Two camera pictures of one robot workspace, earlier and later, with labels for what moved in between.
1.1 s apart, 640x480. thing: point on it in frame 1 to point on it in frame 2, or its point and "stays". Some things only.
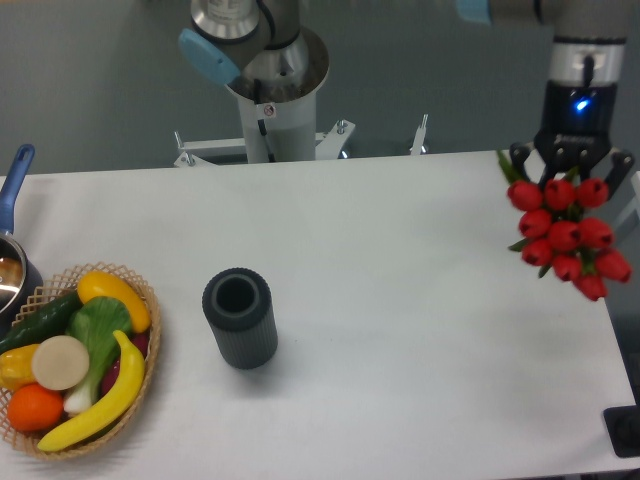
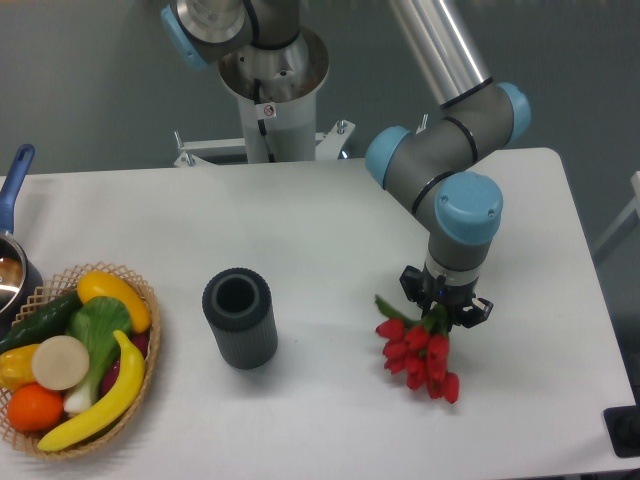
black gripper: x=577 y=132 to x=453 y=298
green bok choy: x=99 y=323 stays
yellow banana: x=112 y=408 stays
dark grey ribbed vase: x=239 y=307 stays
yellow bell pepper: x=16 y=368 stays
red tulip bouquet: x=563 y=229 to x=420 y=348
